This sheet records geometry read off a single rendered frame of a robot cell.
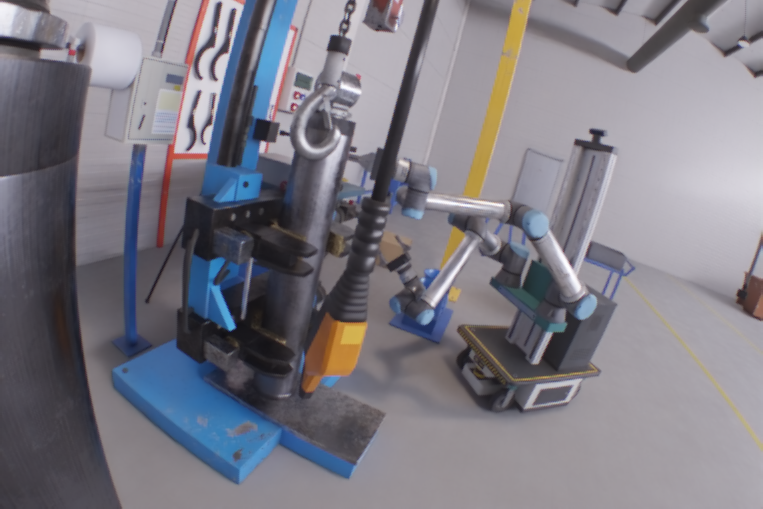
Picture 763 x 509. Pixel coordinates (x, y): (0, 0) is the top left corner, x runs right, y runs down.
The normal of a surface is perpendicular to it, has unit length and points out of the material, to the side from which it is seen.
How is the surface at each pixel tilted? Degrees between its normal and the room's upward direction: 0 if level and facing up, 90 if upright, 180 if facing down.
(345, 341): 90
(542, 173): 90
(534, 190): 90
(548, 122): 90
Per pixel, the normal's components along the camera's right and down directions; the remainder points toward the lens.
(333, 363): 0.41, 0.32
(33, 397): 0.95, 0.29
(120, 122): -0.33, 0.14
